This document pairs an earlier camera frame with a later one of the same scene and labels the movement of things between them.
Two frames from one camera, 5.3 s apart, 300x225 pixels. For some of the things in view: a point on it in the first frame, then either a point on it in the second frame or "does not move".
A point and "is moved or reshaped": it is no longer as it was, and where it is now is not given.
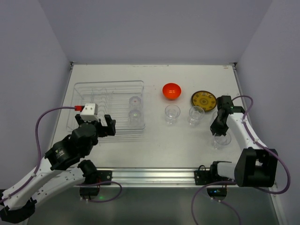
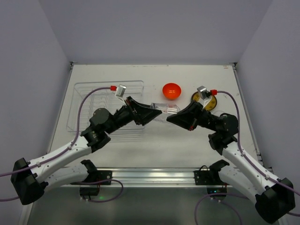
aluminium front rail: [153, 176] does not move
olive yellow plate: [205, 99] does not move
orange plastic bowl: [172, 91] does not move
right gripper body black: [219, 122] -> [194, 116]
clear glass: [135, 102] is moved or reshaped
